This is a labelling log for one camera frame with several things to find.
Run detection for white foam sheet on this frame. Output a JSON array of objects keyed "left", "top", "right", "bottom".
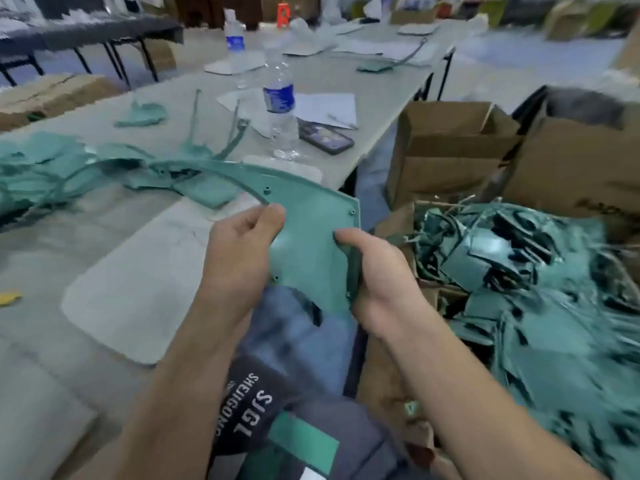
[
  {"left": 60, "top": 155, "right": 326, "bottom": 367},
  {"left": 203, "top": 53, "right": 269, "bottom": 77}
]

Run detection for single green plastic part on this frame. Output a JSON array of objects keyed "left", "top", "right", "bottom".
[{"left": 150, "top": 157, "right": 364, "bottom": 318}]

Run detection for person's left hand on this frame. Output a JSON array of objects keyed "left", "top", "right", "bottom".
[{"left": 195, "top": 203, "right": 288, "bottom": 321}]

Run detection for long grey work table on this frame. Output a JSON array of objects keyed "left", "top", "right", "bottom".
[{"left": 0, "top": 13, "right": 186, "bottom": 88}]

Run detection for clear blue-label water bottle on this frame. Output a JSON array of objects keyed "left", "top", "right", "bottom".
[
  {"left": 224, "top": 9, "right": 249, "bottom": 90},
  {"left": 262, "top": 45, "right": 303, "bottom": 162}
]

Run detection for small cardboard box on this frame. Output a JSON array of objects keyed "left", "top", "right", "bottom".
[{"left": 385, "top": 101, "right": 523, "bottom": 209}]

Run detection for person's left forearm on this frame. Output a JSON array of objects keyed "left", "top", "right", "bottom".
[{"left": 115, "top": 295, "right": 256, "bottom": 480}]

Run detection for box of green parts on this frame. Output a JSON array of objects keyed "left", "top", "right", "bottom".
[{"left": 355, "top": 199, "right": 640, "bottom": 480}]

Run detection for printed brown cardboard box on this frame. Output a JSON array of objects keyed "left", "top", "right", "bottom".
[{"left": 500, "top": 89, "right": 640, "bottom": 246}]

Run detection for dark grey jacket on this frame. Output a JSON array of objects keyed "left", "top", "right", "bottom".
[{"left": 510, "top": 85, "right": 640, "bottom": 136}]

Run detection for black metal table legs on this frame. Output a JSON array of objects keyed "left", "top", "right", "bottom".
[{"left": 340, "top": 49, "right": 456, "bottom": 196}]

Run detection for white paper sheet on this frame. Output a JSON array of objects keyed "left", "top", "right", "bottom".
[{"left": 218, "top": 87, "right": 359, "bottom": 133}]

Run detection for person's right hand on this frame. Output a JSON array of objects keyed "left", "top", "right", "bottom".
[{"left": 333, "top": 227, "right": 429, "bottom": 341}]

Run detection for pile of green plastic parts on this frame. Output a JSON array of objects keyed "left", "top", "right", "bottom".
[{"left": 0, "top": 89, "right": 251, "bottom": 231}]

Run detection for black smartphone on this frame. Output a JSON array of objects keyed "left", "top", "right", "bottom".
[{"left": 298, "top": 121, "right": 356, "bottom": 157}]

